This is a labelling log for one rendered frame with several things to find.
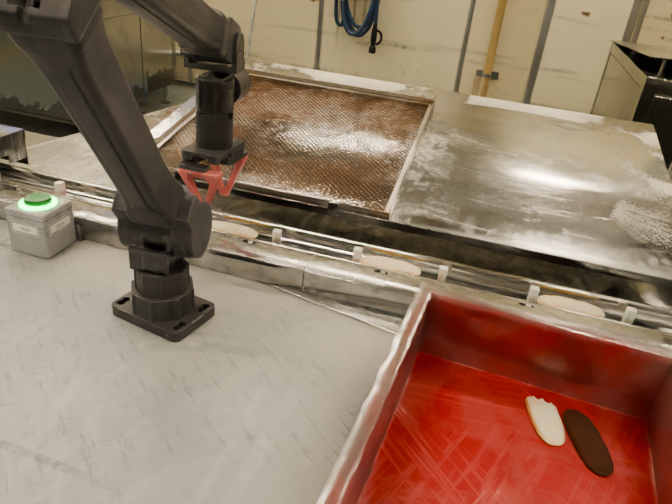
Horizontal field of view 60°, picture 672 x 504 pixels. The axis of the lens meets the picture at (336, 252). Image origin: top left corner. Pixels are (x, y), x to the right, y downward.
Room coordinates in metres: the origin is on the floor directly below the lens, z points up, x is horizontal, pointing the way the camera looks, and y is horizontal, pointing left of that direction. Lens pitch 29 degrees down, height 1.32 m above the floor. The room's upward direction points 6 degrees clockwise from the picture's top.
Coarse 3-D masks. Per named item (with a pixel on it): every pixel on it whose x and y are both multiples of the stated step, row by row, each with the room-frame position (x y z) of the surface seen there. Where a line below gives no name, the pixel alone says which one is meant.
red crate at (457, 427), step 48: (432, 384) 0.57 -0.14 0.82; (480, 384) 0.58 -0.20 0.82; (528, 384) 0.59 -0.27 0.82; (432, 432) 0.49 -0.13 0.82; (480, 432) 0.50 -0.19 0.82; (528, 432) 0.51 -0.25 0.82; (624, 432) 0.53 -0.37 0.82; (384, 480) 0.42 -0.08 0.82; (432, 480) 0.42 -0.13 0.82; (480, 480) 0.43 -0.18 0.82; (528, 480) 0.44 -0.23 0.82; (576, 480) 0.44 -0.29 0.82; (624, 480) 0.45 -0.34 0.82
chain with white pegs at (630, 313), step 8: (0, 176) 0.99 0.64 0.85; (56, 184) 0.95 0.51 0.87; (64, 184) 0.96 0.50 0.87; (56, 192) 0.95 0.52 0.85; (64, 192) 0.95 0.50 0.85; (272, 232) 0.86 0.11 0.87; (280, 232) 0.86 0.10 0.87; (272, 240) 0.86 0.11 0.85; (280, 240) 0.86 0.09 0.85; (360, 248) 0.83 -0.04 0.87; (360, 256) 0.82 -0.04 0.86; (440, 272) 0.79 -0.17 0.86; (440, 280) 0.79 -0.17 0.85; (536, 288) 0.76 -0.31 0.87; (528, 296) 0.76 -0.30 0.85; (536, 296) 0.76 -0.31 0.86; (632, 312) 0.73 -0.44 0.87; (624, 320) 0.73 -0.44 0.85; (632, 320) 0.73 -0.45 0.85
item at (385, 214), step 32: (288, 96) 1.38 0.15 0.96; (320, 96) 1.40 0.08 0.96; (384, 96) 1.41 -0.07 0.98; (256, 128) 1.21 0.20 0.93; (320, 128) 1.23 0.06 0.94; (352, 128) 1.24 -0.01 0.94; (384, 128) 1.25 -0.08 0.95; (416, 128) 1.27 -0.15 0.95; (256, 160) 1.08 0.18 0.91; (288, 192) 0.95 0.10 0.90
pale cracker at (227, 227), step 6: (216, 222) 0.89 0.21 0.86; (222, 222) 0.89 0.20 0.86; (228, 222) 0.89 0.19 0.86; (216, 228) 0.87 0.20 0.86; (222, 228) 0.87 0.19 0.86; (228, 228) 0.87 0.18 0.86; (234, 228) 0.87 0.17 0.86; (240, 228) 0.87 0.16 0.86; (246, 228) 0.87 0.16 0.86; (234, 234) 0.86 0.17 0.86; (240, 234) 0.86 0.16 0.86; (246, 234) 0.86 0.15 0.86; (252, 234) 0.86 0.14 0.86
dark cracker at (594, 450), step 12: (564, 420) 0.53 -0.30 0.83; (576, 420) 0.53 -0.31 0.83; (588, 420) 0.53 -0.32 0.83; (576, 432) 0.51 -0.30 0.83; (588, 432) 0.51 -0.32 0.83; (576, 444) 0.49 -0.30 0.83; (588, 444) 0.49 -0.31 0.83; (600, 444) 0.49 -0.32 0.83; (588, 456) 0.47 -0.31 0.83; (600, 456) 0.47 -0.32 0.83; (600, 468) 0.46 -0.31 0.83; (612, 468) 0.46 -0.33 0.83
